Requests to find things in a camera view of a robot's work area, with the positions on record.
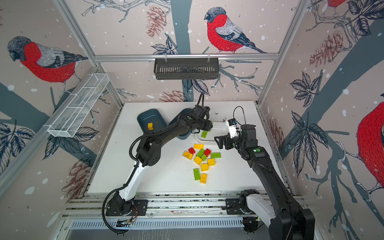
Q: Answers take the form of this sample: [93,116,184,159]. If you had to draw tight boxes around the green long lego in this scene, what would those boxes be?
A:
[201,131,208,139]
[193,168,201,181]
[210,153,221,159]

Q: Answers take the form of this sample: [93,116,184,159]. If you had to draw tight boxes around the yellow square lego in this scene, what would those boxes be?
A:
[194,156,203,165]
[207,159,216,166]
[201,164,209,172]

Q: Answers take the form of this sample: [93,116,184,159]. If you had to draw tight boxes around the yellow arched lego brick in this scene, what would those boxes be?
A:
[183,151,194,160]

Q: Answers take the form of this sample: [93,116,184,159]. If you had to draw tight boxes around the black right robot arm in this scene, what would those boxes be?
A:
[214,125,315,240]

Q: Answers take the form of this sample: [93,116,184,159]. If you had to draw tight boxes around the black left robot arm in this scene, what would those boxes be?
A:
[102,105,213,217]

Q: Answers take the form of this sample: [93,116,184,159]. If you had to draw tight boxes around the white plastic bin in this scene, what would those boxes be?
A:
[196,122,229,145]

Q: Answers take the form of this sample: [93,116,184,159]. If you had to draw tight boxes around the red lego brick right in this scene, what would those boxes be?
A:
[204,149,212,157]

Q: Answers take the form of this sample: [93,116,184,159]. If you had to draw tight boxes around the red lego brick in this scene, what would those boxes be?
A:
[188,148,196,155]
[204,149,212,157]

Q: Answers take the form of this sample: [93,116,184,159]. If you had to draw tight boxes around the middle dark teal bin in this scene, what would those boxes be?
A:
[168,108,192,140]

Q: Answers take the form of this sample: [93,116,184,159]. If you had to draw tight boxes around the dark teal bin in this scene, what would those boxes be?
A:
[137,109,168,134]
[168,108,192,140]

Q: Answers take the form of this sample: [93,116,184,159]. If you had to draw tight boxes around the yellow long lego top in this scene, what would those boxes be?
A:
[194,144,204,150]

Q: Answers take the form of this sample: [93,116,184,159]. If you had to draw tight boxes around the yellow long lego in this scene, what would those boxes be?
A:
[200,174,208,184]
[194,144,204,150]

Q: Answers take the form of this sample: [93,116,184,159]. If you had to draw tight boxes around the green lego brick centre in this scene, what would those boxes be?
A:
[196,149,205,158]

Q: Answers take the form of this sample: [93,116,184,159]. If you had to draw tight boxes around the red lego brick centre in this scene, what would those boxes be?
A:
[188,148,196,155]

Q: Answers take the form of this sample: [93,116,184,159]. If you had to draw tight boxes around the yellow long lego bottom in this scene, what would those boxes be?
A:
[200,174,208,184]

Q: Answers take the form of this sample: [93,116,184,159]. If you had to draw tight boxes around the green long lego bottom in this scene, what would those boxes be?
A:
[193,168,201,181]

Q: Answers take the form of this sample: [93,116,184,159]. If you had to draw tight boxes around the left dark teal bin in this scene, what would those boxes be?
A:
[137,109,168,134]

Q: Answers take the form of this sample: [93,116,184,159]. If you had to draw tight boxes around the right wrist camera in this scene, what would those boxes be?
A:
[226,118,239,139]

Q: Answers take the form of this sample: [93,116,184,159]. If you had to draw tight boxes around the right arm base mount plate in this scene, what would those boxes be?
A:
[225,196,272,215]

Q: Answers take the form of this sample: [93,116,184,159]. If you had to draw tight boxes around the black hanging wire basket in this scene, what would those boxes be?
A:
[154,58,220,80]

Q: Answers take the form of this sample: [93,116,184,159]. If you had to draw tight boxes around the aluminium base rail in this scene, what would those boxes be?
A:
[63,192,240,218]

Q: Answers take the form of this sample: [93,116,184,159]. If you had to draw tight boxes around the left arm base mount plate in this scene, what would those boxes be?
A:
[106,199,149,217]

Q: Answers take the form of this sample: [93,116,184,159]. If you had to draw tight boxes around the white mesh wire shelf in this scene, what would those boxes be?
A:
[48,73,110,138]

